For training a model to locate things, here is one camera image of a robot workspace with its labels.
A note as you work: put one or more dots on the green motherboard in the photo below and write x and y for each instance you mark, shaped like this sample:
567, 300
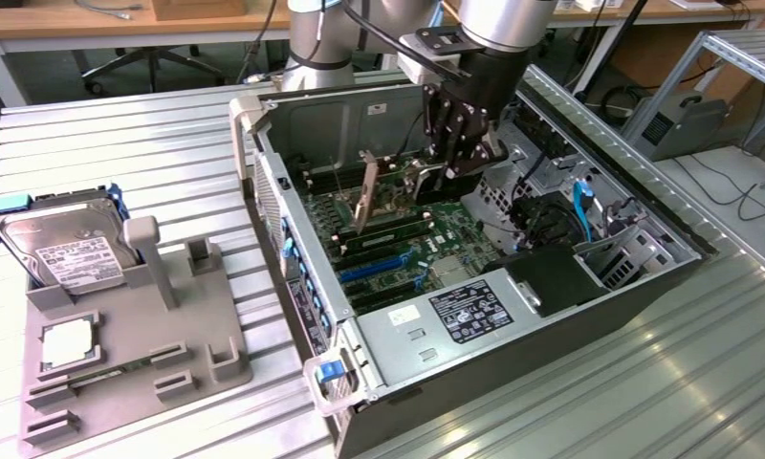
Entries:
461, 229

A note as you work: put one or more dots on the long wooden desk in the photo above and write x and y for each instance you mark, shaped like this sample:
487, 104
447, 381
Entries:
676, 14

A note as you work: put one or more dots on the thin locking lever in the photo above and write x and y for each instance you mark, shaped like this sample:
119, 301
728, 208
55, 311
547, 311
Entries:
335, 177

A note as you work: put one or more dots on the bare green RAM stick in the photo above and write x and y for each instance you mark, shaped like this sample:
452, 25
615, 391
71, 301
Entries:
111, 372

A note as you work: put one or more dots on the black plastic shroud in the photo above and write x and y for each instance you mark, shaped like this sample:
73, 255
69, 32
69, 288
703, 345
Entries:
548, 279

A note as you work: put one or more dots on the small white box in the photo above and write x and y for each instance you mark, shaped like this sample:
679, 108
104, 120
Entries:
596, 5

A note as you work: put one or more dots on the silver disk bay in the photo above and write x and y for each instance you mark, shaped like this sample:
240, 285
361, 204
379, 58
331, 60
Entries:
619, 272

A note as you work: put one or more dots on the RAM stick with white label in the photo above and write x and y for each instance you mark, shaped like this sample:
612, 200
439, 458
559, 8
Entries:
376, 241

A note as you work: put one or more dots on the silver perforated drive cage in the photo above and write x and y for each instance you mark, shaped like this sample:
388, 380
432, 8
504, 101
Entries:
500, 215

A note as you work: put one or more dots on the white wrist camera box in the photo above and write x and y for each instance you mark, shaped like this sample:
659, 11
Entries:
420, 62

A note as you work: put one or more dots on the brown cardboard box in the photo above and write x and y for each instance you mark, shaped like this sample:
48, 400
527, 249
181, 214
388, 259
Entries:
197, 9

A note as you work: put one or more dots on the silver chipset heatsink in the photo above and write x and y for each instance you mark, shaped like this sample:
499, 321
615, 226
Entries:
449, 268

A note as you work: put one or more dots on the silver hard disk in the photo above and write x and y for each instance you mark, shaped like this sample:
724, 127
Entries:
69, 248

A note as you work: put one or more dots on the black expansion slot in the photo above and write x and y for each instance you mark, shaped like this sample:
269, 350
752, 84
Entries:
383, 289
389, 299

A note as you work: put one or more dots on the green expansion card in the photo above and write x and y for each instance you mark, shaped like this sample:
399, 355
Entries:
367, 191

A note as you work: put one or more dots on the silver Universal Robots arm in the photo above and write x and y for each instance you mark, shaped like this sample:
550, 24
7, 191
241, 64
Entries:
321, 43

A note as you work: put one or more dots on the office chair with star base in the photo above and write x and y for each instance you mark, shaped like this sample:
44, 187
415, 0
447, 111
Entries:
153, 59

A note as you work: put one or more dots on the grey power supply unit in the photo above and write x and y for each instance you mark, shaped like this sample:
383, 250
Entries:
408, 354

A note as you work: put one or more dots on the wooden desk with white legs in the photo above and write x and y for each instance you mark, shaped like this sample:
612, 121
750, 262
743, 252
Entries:
37, 24

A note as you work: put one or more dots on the aluminium profile frame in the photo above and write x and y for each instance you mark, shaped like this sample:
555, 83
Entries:
750, 52

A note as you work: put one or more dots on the blue disk caddy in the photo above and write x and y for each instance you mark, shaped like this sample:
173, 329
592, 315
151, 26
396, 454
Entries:
9, 204

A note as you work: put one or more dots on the silver CPU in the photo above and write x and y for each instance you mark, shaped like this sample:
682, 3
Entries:
69, 344

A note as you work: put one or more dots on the open black PC case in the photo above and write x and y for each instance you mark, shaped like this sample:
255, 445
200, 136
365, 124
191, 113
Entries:
548, 363

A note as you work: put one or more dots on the grey parts rack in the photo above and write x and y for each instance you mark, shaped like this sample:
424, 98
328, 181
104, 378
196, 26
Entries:
165, 334

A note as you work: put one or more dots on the black slanted pole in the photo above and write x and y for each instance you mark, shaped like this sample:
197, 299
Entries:
635, 9

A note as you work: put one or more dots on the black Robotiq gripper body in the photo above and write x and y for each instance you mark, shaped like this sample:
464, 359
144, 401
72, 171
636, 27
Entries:
491, 81

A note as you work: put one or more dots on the blue case latch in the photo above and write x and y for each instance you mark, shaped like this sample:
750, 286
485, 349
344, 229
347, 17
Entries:
331, 372

